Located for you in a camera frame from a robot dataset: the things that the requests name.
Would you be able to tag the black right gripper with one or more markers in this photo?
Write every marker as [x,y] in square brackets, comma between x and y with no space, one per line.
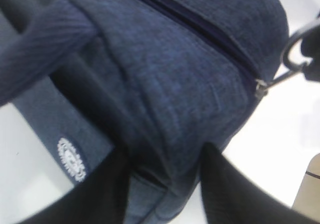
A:
[310,48]

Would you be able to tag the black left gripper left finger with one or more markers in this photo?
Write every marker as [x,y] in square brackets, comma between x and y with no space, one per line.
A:
[101,198]

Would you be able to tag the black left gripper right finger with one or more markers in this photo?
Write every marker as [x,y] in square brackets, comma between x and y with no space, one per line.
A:
[229,197]

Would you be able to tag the navy blue lunch bag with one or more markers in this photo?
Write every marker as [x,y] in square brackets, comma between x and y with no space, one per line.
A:
[155,79]

